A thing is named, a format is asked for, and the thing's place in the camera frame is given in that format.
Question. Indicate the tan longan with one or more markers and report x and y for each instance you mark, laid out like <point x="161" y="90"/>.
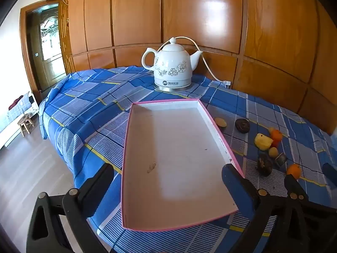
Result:
<point x="273" y="152"/>
<point x="271" y="130"/>

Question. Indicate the white bench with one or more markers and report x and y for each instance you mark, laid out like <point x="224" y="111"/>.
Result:
<point x="8" y="129"/>

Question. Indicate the wooden panelled wardrobe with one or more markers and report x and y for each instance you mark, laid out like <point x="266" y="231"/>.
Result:
<point x="131" y="13"/>

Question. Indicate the white ceramic electric kettle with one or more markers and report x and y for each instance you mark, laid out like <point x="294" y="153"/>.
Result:
<point x="171" y="63"/>

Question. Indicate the blue plaid bed sheet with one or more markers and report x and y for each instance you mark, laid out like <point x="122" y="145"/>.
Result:
<point x="92" y="116"/>

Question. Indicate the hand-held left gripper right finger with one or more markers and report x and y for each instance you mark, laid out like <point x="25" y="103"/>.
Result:
<point x="235" y="184"/>

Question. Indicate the wooden glazed door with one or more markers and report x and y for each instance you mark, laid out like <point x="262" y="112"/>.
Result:
<point x="51" y="63"/>

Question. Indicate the yellow mango slice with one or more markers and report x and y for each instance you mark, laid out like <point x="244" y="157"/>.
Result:
<point x="262" y="141"/>

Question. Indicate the dark red cloth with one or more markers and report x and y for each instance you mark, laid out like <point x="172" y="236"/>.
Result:
<point x="15" y="103"/>

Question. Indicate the orange mandarin with stem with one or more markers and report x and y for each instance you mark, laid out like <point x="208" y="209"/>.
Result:
<point x="293" y="170"/>

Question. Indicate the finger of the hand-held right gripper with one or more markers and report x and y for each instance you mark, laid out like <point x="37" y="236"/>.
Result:
<point x="291" y="183"/>
<point x="331" y="172"/>

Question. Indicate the pink-rimmed white cardboard tray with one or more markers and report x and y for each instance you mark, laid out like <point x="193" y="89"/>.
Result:
<point x="179" y="150"/>

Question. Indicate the small red tomato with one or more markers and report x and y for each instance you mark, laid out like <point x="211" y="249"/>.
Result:
<point x="275" y="144"/>

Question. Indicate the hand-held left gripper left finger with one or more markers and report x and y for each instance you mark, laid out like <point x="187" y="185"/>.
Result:
<point x="101" y="179"/>

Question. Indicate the small wooden stool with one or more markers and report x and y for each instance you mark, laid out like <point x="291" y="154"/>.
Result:
<point x="25" y="121"/>

